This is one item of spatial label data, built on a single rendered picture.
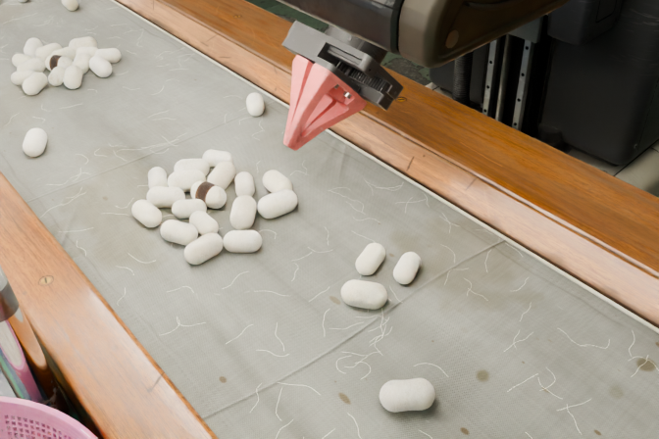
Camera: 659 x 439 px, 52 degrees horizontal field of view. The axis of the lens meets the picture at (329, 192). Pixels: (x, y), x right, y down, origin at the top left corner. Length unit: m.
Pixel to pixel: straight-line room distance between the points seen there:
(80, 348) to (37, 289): 0.08
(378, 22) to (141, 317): 0.39
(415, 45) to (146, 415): 0.33
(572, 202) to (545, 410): 0.20
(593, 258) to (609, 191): 0.08
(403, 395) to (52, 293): 0.28
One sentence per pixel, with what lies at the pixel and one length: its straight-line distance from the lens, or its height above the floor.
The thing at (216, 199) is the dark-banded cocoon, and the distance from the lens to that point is 0.63.
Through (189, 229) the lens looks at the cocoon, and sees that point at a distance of 0.60.
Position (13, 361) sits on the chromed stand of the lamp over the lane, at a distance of 0.50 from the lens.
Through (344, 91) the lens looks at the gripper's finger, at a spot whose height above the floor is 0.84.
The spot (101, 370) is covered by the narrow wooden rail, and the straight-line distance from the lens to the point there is 0.50.
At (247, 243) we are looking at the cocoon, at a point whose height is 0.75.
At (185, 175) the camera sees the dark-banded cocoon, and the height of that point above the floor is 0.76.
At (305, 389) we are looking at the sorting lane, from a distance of 0.49.
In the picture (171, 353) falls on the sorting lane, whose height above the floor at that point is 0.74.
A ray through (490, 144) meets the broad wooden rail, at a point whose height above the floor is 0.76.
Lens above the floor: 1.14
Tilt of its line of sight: 38 degrees down
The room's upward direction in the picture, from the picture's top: 3 degrees counter-clockwise
